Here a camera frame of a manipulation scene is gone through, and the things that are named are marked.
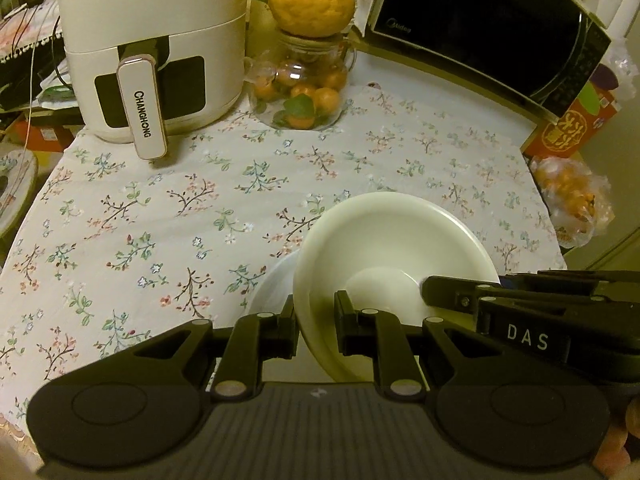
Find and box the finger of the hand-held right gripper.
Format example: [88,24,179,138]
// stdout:
[500,270,640,305]
[421,275,503,317]

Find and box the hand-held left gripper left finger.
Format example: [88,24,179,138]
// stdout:
[135,294,301,402]

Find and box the red carton box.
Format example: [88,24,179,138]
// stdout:
[521,67,626,159]

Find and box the white air fryer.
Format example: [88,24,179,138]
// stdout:
[56,0,249,161]

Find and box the person's right hand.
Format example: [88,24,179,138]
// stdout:
[596,400,640,479]

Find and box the glass jar of small oranges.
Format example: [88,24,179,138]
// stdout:
[244,30,358,132]

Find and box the clear plastic bag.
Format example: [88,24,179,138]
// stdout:
[607,35,640,93]

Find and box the plastic bag of oranges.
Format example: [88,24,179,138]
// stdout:
[529,154,615,250]

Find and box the lace trimmed cloth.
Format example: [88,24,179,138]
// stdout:
[0,0,65,63]

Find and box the floral tablecloth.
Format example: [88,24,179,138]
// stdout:
[0,55,568,441]

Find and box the white bowl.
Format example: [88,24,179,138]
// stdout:
[292,191,501,385]

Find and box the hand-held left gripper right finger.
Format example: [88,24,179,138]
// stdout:
[334,290,501,401]

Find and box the black microwave oven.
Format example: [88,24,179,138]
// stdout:
[366,0,613,122]

